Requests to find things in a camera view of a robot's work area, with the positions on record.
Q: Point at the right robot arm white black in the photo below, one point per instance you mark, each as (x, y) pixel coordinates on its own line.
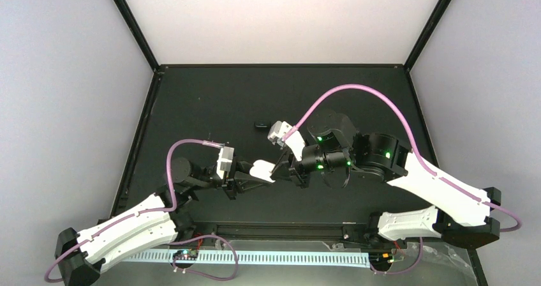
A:
(457, 213)

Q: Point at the white earbud charging case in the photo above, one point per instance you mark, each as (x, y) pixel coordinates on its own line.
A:
(262, 169)

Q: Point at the black frame post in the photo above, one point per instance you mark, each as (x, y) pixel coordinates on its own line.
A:
(426, 33)
(136, 32)

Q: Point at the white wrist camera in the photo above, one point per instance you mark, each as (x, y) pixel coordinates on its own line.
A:
(286, 135)
(224, 161)

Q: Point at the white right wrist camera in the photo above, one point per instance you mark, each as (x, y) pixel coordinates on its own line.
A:
(286, 135)

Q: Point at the black frame post right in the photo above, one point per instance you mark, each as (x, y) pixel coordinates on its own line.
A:
(426, 33)

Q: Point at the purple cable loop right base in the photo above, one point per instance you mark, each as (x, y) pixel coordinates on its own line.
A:
(399, 262)

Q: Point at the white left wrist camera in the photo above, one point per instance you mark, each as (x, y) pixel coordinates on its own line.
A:
(224, 161)

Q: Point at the black earbud charging case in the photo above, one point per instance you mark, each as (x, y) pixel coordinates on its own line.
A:
(261, 125)

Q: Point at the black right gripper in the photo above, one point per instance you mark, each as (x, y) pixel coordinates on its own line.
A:
(300, 177)

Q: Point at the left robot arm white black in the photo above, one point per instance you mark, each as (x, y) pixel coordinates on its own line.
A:
(160, 219)

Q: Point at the white slotted cable duct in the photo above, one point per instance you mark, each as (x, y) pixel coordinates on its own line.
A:
(277, 258)

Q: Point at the black frame post left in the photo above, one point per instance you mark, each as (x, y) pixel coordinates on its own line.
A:
(136, 32)

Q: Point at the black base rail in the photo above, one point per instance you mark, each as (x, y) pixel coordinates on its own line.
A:
(276, 231)

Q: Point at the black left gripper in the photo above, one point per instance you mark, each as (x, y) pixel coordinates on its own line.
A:
(235, 179)

